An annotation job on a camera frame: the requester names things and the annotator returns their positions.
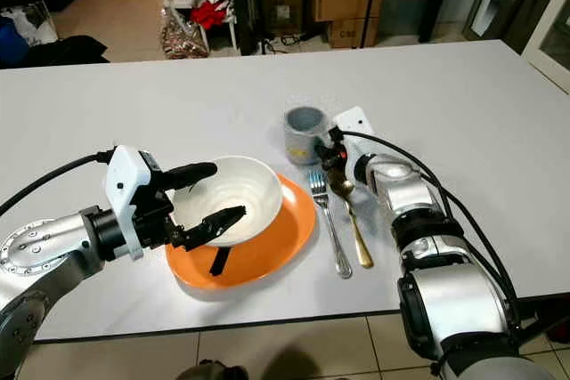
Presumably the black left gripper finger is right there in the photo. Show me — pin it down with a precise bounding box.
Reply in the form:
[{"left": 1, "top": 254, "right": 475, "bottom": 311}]
[
  {"left": 183, "top": 205, "right": 248, "bottom": 250},
  {"left": 162, "top": 162, "right": 219, "bottom": 192}
]

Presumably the grey mug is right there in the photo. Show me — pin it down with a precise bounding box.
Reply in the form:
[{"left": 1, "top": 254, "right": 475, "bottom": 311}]
[{"left": 283, "top": 106, "right": 330, "bottom": 166}]

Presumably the white bowl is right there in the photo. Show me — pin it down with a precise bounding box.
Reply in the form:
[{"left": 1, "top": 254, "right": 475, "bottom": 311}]
[{"left": 169, "top": 157, "right": 284, "bottom": 247}]

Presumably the short black strip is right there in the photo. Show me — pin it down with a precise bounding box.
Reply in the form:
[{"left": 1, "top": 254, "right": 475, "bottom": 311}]
[{"left": 209, "top": 247, "right": 231, "bottom": 277}]

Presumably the orange plate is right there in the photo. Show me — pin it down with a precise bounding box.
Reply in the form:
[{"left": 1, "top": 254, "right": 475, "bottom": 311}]
[{"left": 165, "top": 174, "right": 317, "bottom": 290}]

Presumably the silver fork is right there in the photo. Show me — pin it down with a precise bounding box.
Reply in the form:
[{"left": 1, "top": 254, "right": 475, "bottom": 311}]
[{"left": 307, "top": 171, "right": 353, "bottom": 279}]

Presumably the gold spoon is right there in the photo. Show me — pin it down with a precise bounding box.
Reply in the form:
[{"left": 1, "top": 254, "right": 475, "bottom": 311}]
[{"left": 328, "top": 175, "right": 375, "bottom": 270}]

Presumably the small printed cardboard box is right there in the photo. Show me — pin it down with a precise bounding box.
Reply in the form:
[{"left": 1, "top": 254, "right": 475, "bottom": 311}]
[{"left": 325, "top": 17, "right": 379, "bottom": 49}]

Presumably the leopard pattern bag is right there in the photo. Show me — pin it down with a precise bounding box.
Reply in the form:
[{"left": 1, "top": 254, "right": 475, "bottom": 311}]
[{"left": 160, "top": 8, "right": 210, "bottom": 61}]

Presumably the dark brown box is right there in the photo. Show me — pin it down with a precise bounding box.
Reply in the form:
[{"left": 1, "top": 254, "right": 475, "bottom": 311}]
[{"left": 263, "top": 0, "right": 308, "bottom": 38}]

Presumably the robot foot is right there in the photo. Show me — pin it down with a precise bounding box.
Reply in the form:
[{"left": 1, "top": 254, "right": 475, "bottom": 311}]
[{"left": 176, "top": 360, "right": 237, "bottom": 380}]

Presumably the red clothing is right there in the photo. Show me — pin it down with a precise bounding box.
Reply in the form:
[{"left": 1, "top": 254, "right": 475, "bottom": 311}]
[{"left": 190, "top": 0, "right": 230, "bottom": 32}]

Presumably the black cloth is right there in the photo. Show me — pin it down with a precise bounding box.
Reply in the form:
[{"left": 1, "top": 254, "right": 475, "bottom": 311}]
[{"left": 22, "top": 35, "right": 108, "bottom": 68}]

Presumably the white plastic bag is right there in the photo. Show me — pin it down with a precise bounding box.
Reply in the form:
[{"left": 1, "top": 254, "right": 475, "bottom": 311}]
[{"left": 4, "top": 2, "right": 59, "bottom": 47}]

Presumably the blue bag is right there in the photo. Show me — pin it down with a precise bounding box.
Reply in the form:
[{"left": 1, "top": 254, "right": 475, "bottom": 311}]
[{"left": 0, "top": 17, "right": 29, "bottom": 68}]

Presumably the grey framed glass door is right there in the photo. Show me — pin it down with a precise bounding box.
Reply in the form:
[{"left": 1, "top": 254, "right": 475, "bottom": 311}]
[{"left": 463, "top": 0, "right": 570, "bottom": 92}]

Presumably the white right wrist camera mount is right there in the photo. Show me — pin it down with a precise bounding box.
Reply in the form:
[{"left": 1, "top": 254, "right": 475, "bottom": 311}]
[{"left": 334, "top": 106, "right": 377, "bottom": 157}]

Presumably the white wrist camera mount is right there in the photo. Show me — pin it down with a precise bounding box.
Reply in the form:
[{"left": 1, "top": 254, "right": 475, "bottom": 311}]
[
  {"left": 334, "top": 106, "right": 377, "bottom": 157},
  {"left": 104, "top": 147, "right": 157, "bottom": 261}
]

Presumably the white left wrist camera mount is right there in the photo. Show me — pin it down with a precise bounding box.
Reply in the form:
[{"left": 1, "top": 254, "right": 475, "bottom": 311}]
[{"left": 104, "top": 147, "right": 157, "bottom": 261}]

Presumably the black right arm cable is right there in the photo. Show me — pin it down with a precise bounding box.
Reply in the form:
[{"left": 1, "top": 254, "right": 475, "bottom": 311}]
[{"left": 343, "top": 131, "right": 522, "bottom": 310}]

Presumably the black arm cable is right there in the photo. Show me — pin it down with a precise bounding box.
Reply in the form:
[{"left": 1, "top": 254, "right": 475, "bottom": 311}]
[
  {"left": 343, "top": 131, "right": 522, "bottom": 310},
  {"left": 0, "top": 153, "right": 117, "bottom": 216}
]

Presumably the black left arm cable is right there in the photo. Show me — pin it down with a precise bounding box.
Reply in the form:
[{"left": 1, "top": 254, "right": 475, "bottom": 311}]
[{"left": 0, "top": 153, "right": 117, "bottom": 216}]

